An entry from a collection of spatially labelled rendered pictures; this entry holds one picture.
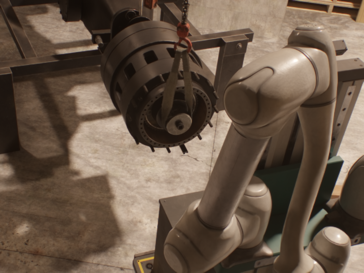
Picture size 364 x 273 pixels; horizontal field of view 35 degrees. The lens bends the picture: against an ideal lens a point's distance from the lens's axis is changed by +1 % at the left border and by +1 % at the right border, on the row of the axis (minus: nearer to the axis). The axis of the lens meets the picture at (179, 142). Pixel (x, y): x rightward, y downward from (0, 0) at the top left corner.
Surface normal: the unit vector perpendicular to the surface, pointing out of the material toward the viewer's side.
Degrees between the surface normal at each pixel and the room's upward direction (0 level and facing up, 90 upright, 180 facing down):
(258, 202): 54
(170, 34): 17
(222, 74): 90
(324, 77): 74
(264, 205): 65
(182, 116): 90
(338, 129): 90
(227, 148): 88
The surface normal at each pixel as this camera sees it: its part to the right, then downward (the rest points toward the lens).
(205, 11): -0.13, 0.62
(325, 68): 0.78, 0.07
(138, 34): -0.24, -0.67
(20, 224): 0.10, -0.77
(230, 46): 0.41, 0.61
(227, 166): -0.60, 0.48
